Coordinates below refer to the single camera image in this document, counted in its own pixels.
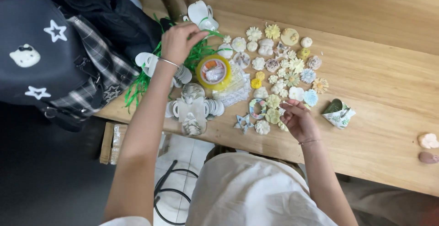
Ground person's right hand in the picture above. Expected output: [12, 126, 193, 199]
[279, 99, 321, 144]

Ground person's left hand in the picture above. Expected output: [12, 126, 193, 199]
[160, 23, 209, 66]

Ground green shredded raffia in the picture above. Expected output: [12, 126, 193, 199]
[124, 13, 234, 113]

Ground leaf-print paper box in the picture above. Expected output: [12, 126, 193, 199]
[321, 98, 357, 130]

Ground white folded gift box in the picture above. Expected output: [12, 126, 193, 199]
[182, 0, 220, 32]

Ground yellow tape roll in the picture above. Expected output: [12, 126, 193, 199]
[196, 54, 233, 91]

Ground group of plaster flower ornaments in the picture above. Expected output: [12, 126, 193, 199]
[217, 23, 329, 136]

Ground black jacket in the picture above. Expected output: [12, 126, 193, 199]
[40, 0, 164, 61]

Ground stack of clear flat gift boxes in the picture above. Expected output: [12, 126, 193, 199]
[165, 83, 225, 137]

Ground stack of clear plastic bags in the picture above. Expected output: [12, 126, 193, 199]
[212, 62, 252, 107]

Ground white shirt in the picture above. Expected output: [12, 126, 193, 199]
[99, 152, 339, 226]

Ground plastic-wrapped bundle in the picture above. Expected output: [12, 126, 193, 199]
[110, 124, 128, 166]

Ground beige trousers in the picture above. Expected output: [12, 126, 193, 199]
[338, 173, 439, 226]

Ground wooden plank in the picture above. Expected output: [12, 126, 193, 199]
[99, 122, 115, 165]

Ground peach plaster figure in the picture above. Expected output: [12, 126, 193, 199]
[417, 133, 439, 150]

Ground mauve plaster figure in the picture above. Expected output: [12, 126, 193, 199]
[418, 151, 439, 165]

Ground black backpack with white stars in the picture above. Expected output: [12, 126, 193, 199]
[0, 0, 140, 133]

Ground silver bangle bracelet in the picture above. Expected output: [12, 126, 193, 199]
[157, 57, 181, 69]

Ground ring-shaped painted ornament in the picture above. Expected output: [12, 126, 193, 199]
[249, 98, 268, 120]

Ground star-shaped frame ornament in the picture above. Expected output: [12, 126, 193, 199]
[233, 114, 255, 135]

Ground black metal stool frame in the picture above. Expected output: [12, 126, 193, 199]
[153, 160, 200, 226]

